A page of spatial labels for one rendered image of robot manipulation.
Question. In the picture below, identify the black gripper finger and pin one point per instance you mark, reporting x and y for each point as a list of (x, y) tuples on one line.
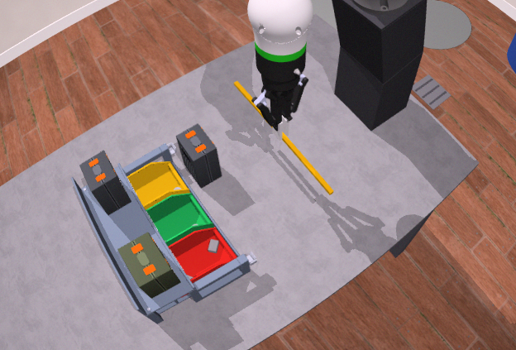
[(274, 115), (295, 95)]

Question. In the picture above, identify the grey bin rack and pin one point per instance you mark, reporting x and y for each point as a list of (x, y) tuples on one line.
[(131, 221)]

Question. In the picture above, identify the yellow long thin bar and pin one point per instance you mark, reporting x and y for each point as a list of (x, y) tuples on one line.
[(291, 146)]

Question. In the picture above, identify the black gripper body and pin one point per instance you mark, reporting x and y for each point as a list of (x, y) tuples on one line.
[(280, 86)]

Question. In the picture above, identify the red open bin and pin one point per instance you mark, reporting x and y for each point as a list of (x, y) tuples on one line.
[(192, 253)]

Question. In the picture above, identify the yellow open bin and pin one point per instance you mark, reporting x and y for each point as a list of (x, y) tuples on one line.
[(153, 180)]

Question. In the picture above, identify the green bin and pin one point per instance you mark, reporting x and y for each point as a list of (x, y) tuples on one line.
[(176, 213)]

